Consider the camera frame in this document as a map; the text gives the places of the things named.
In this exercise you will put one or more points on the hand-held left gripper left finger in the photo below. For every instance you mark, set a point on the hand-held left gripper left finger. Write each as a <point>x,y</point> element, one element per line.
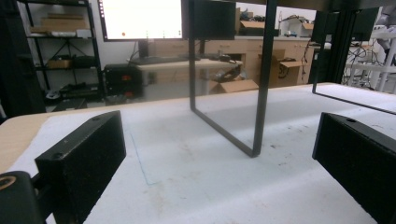
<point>84,155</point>

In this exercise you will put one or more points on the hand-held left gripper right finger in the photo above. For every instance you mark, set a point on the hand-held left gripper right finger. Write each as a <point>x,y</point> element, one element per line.
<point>358,155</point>

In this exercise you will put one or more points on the black equipment case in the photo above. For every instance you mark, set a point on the black equipment case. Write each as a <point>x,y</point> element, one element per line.
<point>123,81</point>

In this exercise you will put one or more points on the black metal shelving rack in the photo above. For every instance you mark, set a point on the black metal shelving rack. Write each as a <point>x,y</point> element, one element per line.
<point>62,53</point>

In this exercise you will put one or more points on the large cardboard box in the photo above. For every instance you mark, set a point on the large cardboard box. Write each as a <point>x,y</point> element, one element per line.
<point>285,70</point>

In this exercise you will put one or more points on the black metal shelf riser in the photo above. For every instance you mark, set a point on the black metal shelf riser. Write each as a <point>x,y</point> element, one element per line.
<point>261,93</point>

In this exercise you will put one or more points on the black keyboard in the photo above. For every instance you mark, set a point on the black keyboard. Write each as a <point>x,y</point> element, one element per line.
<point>160,60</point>

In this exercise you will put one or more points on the white table mat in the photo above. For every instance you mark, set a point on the white table mat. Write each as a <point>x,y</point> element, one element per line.
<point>218,180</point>

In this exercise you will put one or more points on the wooden desk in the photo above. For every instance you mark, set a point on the wooden desk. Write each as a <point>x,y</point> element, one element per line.
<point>186,65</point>

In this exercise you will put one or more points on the open cardboard box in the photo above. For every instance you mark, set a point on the open cardboard box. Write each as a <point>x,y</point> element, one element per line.
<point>235,84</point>

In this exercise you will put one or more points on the computer monitor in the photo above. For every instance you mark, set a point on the computer monitor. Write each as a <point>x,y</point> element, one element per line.
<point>141,18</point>

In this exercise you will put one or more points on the wooden cabinet counter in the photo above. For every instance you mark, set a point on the wooden cabinet counter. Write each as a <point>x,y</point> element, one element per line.
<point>249,49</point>

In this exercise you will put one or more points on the black monitor back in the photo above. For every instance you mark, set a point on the black monitor back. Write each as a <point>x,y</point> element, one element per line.
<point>212,18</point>

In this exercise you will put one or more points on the black aluminium frame post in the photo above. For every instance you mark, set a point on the black aluminium frame post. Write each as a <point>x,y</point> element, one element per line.
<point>337,43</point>

